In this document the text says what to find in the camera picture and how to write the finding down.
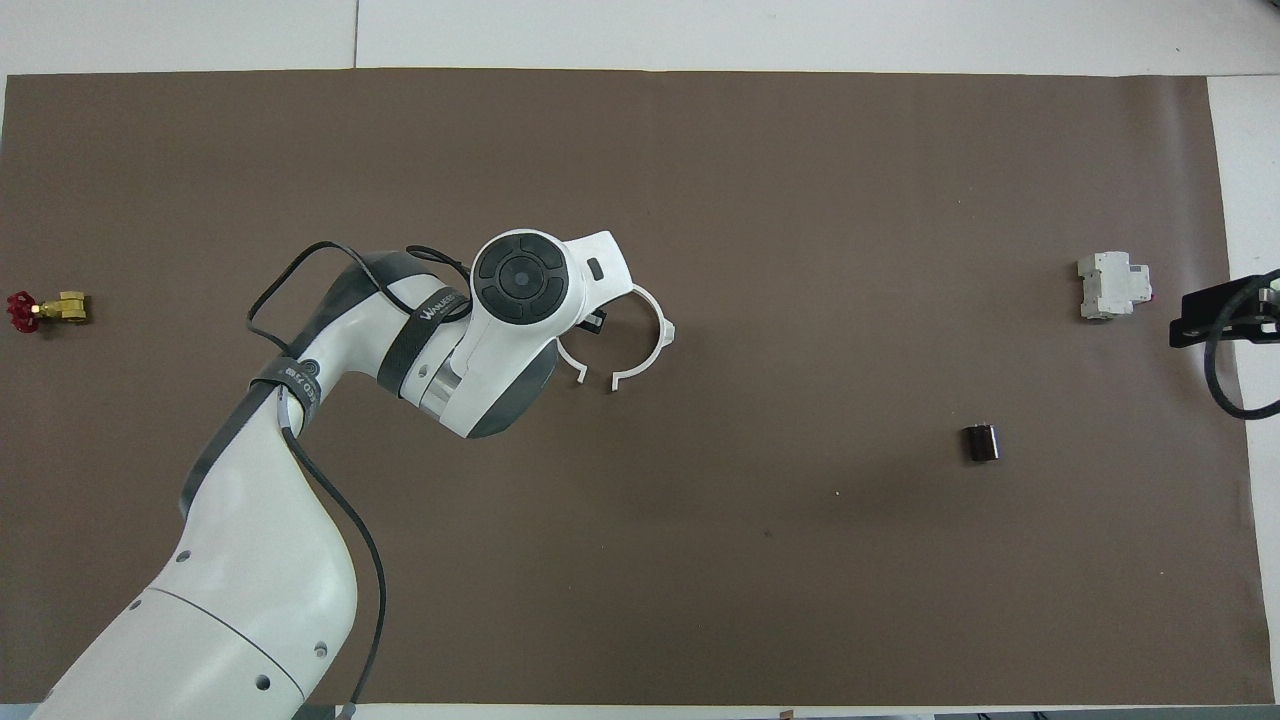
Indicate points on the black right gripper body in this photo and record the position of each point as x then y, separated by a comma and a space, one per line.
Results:
1195, 318

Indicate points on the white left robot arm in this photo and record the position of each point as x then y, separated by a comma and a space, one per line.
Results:
260, 560

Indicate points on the white circuit breaker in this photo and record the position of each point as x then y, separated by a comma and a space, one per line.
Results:
1105, 285

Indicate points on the small dark brown cylinder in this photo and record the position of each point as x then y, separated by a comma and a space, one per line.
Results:
980, 444

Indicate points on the large brown table mat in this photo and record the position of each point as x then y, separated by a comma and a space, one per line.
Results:
800, 560

